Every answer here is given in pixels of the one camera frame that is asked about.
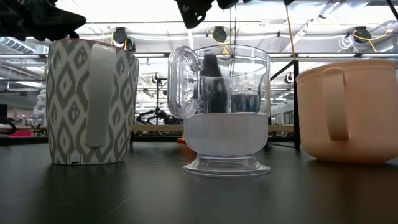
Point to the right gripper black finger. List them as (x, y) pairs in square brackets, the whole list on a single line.
[(226, 3), (194, 12)]

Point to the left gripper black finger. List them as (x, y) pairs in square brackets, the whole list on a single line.
[(59, 21)]

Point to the grey white patterned mug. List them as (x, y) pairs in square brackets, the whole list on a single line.
[(66, 102)]

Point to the clear plastic footed cup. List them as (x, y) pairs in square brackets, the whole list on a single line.
[(226, 133)]

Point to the peach ceramic mug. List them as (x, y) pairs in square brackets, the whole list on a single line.
[(370, 109)]

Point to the black horizontal overhead bar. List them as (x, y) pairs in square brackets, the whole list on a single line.
[(152, 56)]

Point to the white robot figure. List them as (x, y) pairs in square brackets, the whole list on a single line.
[(39, 107)]

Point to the orange cloth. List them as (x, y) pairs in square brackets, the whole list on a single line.
[(181, 140)]

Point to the black frame wooden shelf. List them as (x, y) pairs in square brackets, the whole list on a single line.
[(296, 102)]

